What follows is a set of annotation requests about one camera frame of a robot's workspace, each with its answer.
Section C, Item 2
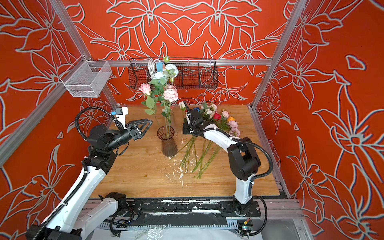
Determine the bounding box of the clear glass vase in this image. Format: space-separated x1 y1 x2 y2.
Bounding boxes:
169 110 176 128

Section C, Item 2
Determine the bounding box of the black wire wall basket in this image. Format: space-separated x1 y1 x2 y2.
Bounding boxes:
128 58 219 90

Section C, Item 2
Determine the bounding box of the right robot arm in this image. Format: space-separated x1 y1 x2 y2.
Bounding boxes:
183 107 274 216

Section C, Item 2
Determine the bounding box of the light blue power strip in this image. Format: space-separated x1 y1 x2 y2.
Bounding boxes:
156 62 164 73

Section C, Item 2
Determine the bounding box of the small circuit board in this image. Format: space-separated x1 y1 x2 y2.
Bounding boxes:
239 220 253 236

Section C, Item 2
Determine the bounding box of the white coiled cable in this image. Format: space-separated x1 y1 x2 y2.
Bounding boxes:
146 59 157 82

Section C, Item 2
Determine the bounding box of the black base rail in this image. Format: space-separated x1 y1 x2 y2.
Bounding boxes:
99 198 262 231

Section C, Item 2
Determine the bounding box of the clear acrylic wall bin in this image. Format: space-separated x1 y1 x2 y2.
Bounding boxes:
59 55 112 98

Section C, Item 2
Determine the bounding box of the white rose stem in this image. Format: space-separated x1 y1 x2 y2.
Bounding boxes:
179 102 188 122

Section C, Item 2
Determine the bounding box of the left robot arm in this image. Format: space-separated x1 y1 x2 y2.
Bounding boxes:
26 107 153 240

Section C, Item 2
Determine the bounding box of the dark ribbed glass vase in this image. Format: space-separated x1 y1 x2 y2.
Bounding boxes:
157 126 178 157

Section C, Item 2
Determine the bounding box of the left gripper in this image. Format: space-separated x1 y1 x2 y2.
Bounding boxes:
108 117 153 153

